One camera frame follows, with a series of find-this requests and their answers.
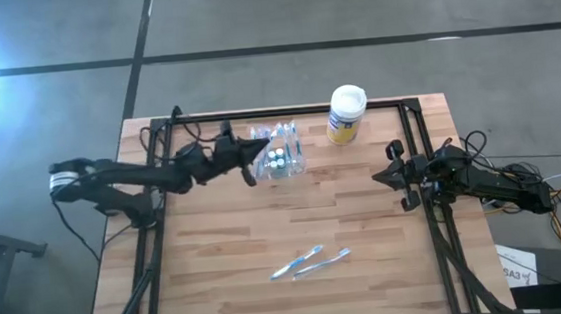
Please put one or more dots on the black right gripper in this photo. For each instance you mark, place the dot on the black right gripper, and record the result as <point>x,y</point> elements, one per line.
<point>412,174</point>

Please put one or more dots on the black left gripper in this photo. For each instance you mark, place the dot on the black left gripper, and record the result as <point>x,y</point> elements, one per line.
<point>220,156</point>

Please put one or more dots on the clear plastic pouch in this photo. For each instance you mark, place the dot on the clear plastic pouch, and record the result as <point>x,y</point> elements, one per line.
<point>294,168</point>

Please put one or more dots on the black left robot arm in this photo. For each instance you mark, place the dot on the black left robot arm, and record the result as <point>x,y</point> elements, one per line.
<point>131,174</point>

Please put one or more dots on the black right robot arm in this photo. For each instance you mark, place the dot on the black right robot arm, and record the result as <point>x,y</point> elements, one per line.
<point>503,187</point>

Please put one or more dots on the yellow white wipes canister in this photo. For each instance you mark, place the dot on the yellow white wipes canister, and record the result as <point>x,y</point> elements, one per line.
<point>345,122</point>

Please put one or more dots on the white paper label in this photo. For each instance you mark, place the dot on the white paper label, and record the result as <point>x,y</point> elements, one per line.
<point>514,264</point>

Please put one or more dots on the black aluminium table frame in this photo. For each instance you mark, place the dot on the black aluminium table frame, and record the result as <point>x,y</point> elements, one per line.
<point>386,104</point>

